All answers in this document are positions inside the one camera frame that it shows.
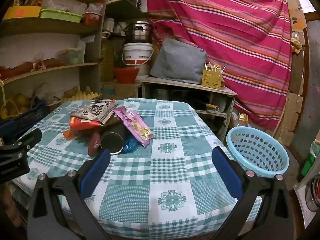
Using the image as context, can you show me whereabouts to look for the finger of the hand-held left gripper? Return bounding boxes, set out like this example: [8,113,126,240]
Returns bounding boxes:
[14,128,43,153]

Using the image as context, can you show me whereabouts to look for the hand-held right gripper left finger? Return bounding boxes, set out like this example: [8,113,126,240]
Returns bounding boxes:
[27,149,112,240]

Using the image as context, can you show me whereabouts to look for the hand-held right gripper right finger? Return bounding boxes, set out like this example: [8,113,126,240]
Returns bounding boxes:
[211,146,295,240]

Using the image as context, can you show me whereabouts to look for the black cylindrical tube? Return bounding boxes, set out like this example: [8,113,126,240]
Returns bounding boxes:
[100,124,128,155]

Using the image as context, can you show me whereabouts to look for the light blue plastic basket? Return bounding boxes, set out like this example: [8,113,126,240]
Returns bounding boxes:
[226,126,290,178]

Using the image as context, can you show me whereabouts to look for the red snack packet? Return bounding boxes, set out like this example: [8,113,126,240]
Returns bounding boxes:
[69,117,102,133]

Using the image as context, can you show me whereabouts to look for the grey patterned snack packet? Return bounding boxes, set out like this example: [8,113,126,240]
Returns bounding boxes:
[70,99,119,126]

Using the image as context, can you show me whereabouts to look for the pink snack packet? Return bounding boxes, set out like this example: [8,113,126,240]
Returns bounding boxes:
[112,106,155,147]

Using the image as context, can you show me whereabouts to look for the dark blue plastic crate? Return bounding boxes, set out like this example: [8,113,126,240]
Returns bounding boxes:
[0,100,48,143]

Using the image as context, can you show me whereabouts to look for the maroon card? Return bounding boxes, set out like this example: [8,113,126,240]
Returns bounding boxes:
[87,131,102,157]

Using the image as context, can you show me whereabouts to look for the pile of yellow fruits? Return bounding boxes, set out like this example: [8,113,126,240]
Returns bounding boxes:
[0,92,30,119]

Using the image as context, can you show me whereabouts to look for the orange cloth bag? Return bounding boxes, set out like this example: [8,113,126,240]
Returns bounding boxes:
[62,127,85,140]

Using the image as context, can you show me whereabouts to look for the blue plastic wrapper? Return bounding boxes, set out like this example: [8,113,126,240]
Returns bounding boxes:
[122,135,140,153]

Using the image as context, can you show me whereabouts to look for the green checked tablecloth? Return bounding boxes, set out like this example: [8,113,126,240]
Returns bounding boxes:
[19,98,263,240]

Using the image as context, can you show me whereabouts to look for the yellow egg tray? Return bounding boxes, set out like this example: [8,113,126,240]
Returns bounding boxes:
[60,91,102,103]

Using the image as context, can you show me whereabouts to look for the sweet potato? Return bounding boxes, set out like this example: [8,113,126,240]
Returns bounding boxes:
[37,59,64,68]
[0,62,34,79]

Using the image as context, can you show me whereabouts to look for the small wooden cabinet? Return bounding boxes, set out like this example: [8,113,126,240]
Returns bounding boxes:
[140,77,238,143]

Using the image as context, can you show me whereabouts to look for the cardboard box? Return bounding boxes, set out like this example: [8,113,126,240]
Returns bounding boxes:
[101,81,143,100]

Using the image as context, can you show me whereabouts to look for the red plastic basin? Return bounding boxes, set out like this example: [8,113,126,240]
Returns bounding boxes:
[114,67,140,84]

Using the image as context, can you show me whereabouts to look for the bundle of chopsticks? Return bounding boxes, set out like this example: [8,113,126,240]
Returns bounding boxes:
[205,61,227,74]

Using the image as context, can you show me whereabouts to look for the wooden shelf unit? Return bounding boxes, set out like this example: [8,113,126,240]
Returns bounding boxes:
[0,0,109,100]

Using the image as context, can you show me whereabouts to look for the yellow oil jug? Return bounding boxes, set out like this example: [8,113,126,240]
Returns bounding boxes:
[101,31,114,83]

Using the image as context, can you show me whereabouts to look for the grey cushion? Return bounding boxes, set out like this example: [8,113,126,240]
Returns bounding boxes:
[150,38,207,84]

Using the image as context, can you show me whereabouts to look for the yellow box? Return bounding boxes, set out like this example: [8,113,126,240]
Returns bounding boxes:
[2,5,42,20]

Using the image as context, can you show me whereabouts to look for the green plastic tray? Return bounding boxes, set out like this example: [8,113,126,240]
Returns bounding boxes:
[40,9,83,23]

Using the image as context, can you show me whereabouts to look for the white plastic bucket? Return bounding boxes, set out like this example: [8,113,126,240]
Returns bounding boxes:
[122,42,154,67]

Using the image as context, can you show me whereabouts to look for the small red basket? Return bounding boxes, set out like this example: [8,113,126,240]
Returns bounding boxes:
[82,12,102,26]

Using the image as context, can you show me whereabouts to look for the red striped hanging cloth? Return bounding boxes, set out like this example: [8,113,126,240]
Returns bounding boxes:
[146,0,293,130]

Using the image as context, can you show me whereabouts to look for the steel pot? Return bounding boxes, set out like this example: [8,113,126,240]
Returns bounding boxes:
[124,21,154,43]

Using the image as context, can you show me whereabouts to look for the cardboard sheets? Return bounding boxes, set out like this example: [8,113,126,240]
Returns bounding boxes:
[274,0,308,148]

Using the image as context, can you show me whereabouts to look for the pan with wooden handle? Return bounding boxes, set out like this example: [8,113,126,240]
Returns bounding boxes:
[197,100,220,112]

